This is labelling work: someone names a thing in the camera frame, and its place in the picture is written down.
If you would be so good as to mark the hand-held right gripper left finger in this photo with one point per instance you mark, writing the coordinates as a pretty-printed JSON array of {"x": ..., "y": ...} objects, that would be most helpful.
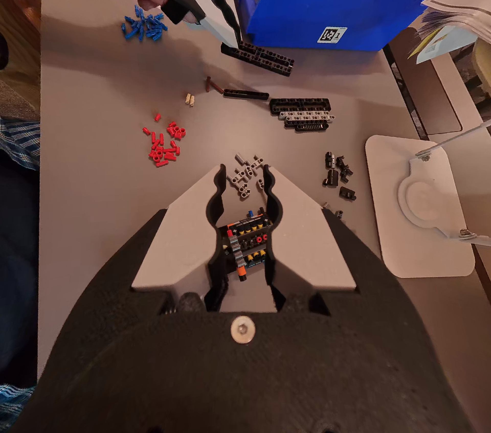
[{"x": 180, "y": 241}]

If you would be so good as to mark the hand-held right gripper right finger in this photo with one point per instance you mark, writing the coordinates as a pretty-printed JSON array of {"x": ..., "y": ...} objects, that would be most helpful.
[{"x": 310, "y": 245}]

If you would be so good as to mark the multicoloured lego vehicle assembly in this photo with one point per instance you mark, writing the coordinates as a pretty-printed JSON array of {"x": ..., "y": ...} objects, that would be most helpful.
[{"x": 249, "y": 241}]

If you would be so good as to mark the black lego frame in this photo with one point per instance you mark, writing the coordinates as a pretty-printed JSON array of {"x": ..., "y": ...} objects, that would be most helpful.
[
  {"x": 274, "y": 106},
  {"x": 257, "y": 57}
]

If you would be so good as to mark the short black lego beam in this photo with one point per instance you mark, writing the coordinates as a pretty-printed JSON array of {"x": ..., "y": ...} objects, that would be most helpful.
[{"x": 311, "y": 126}]

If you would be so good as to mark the long black lego beam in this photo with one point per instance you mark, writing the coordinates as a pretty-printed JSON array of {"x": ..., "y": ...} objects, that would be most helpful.
[{"x": 245, "y": 94}]

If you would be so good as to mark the grey lego beam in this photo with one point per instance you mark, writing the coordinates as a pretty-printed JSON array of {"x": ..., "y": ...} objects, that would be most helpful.
[
  {"x": 303, "y": 114},
  {"x": 310, "y": 119}
]

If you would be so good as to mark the pile of blue pins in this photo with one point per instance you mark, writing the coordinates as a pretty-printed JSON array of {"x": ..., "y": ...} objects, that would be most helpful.
[{"x": 145, "y": 24}]

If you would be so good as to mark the pile of black connectors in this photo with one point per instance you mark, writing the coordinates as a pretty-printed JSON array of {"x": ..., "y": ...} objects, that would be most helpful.
[{"x": 333, "y": 176}]

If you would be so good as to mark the pile of red pins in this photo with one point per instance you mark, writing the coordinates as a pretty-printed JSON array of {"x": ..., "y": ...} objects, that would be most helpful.
[{"x": 165, "y": 151}]

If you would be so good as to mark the pile of light grey connectors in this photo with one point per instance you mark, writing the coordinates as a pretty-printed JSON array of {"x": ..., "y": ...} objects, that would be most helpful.
[{"x": 245, "y": 172}]

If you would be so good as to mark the white book stand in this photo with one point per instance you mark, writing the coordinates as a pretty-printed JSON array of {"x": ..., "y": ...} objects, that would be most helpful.
[{"x": 414, "y": 210}]

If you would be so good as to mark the dark pants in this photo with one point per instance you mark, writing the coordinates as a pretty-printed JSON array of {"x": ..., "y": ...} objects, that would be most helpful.
[{"x": 17, "y": 268}]

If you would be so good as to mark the blue plaid shirt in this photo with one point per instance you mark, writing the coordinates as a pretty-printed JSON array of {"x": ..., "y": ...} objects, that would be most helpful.
[{"x": 19, "y": 141}]

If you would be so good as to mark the white instruction booklet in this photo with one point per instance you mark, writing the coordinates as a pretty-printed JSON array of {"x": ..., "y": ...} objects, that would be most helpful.
[{"x": 460, "y": 7}]

